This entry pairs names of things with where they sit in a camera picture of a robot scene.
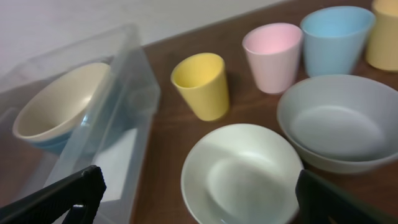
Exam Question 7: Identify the light blue cup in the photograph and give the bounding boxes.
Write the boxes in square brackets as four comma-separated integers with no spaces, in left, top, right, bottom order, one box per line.
[300,6,376,77]

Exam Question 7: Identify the clear plastic storage container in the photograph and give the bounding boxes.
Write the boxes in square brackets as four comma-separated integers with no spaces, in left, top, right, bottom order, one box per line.
[1,24,160,223]

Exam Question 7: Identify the pink cup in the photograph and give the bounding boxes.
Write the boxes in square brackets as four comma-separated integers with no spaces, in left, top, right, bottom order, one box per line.
[242,23,303,94]

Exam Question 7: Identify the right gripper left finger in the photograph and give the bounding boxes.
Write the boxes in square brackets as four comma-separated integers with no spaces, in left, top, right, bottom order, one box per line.
[1,165,106,224]

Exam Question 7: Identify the white label in container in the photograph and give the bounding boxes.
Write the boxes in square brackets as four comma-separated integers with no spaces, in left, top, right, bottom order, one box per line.
[94,128,137,202]

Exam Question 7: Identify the grey bowl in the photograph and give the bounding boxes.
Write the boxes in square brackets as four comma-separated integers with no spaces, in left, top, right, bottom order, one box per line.
[277,75,397,174]

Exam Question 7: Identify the yellow cup right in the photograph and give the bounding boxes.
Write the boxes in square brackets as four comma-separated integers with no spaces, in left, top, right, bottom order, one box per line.
[366,0,397,72]

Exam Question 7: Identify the yellow cup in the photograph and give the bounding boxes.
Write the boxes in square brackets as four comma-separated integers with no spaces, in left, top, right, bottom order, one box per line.
[366,0,397,72]
[170,53,229,121]

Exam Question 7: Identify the yellow cup left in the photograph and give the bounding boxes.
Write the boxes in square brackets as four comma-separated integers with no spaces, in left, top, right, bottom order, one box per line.
[170,53,229,121]

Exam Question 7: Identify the beige bowl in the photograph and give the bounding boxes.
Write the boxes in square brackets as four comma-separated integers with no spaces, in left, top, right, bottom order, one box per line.
[12,62,110,142]

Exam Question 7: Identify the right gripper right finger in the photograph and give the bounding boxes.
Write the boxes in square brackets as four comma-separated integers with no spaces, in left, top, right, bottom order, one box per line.
[295,169,397,224]

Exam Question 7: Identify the white bowl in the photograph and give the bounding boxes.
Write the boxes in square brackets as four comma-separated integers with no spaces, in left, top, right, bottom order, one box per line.
[180,124,303,223]

